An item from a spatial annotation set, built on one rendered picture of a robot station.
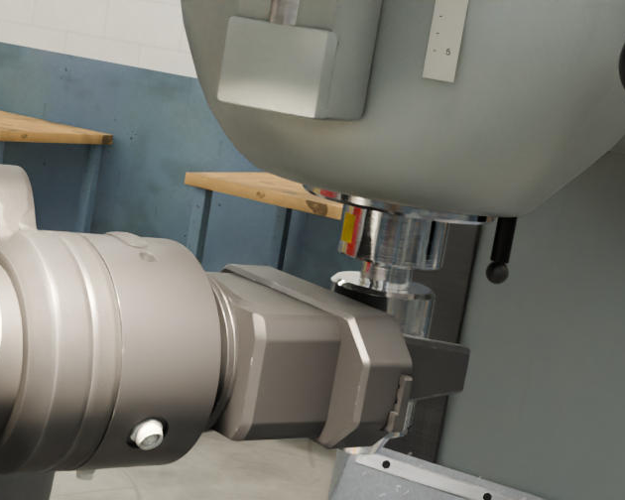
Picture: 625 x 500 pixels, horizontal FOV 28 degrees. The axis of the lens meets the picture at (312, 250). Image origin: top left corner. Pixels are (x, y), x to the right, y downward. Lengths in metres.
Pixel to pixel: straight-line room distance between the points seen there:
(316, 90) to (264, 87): 0.02
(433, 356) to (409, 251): 0.05
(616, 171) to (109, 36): 5.09
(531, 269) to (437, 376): 0.38
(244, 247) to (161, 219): 0.45
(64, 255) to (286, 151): 0.09
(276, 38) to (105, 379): 0.13
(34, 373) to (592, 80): 0.22
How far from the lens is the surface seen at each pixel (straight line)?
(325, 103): 0.42
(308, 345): 0.48
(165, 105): 5.68
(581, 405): 0.92
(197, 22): 0.50
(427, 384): 0.54
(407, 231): 0.52
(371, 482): 0.97
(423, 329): 0.54
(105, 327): 0.43
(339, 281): 0.54
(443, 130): 0.45
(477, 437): 0.95
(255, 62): 0.43
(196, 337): 0.45
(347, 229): 0.53
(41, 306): 0.43
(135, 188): 5.77
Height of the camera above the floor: 1.36
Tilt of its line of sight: 9 degrees down
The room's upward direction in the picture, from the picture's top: 10 degrees clockwise
